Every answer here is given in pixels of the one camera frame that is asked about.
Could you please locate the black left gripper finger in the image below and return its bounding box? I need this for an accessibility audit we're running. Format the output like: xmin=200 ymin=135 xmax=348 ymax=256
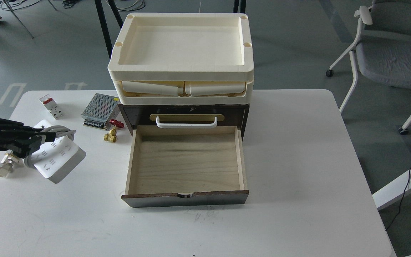
xmin=0 ymin=134 xmax=47 ymax=158
xmin=0 ymin=118 xmax=56 ymax=142

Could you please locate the white power strip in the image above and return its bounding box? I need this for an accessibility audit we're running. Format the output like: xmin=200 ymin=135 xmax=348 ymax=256
xmin=24 ymin=126 xmax=86 ymax=183

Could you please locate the white power strip cable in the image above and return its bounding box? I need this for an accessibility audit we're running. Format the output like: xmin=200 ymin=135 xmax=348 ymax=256
xmin=22 ymin=125 xmax=77 ymax=170

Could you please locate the white metal pipe fitting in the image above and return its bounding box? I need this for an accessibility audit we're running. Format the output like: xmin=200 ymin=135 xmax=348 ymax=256
xmin=0 ymin=151 xmax=22 ymax=178

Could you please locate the white red circuit breaker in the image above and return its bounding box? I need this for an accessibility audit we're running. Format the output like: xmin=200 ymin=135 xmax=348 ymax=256
xmin=39 ymin=94 xmax=64 ymax=119

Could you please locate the grey office chair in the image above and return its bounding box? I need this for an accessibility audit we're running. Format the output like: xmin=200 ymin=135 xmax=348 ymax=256
xmin=326 ymin=0 xmax=411 ymax=135

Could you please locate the white desk edge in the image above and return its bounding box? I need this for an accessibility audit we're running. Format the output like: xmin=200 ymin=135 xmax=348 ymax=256
xmin=372 ymin=170 xmax=411 ymax=210

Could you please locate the metal mesh power supply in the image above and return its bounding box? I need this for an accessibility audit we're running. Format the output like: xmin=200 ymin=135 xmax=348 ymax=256
xmin=81 ymin=93 xmax=120 ymax=131

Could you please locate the cream plastic tray lower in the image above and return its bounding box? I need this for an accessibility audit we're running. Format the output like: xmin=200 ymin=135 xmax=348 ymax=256
xmin=113 ymin=78 xmax=254 ymax=105

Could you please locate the cream plastic tray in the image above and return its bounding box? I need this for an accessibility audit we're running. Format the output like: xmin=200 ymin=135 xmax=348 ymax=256
xmin=108 ymin=13 xmax=254 ymax=82
xmin=113 ymin=78 xmax=254 ymax=105

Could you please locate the open wooden drawer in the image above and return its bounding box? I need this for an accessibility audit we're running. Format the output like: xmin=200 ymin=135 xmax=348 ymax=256
xmin=121 ymin=126 xmax=249 ymax=208

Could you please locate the cream plastic tray top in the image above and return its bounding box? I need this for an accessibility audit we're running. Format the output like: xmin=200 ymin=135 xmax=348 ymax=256
xmin=108 ymin=13 xmax=254 ymax=82

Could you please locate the black thin cable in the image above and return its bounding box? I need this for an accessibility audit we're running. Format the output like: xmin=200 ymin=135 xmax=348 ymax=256
xmin=385 ymin=167 xmax=411 ymax=232

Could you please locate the brass valve red handle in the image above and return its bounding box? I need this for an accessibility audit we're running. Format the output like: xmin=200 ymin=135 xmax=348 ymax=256
xmin=104 ymin=119 xmax=125 ymax=143

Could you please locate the white drawer handle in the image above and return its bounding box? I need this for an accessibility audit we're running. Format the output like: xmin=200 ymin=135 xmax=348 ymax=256
xmin=156 ymin=116 xmax=218 ymax=129

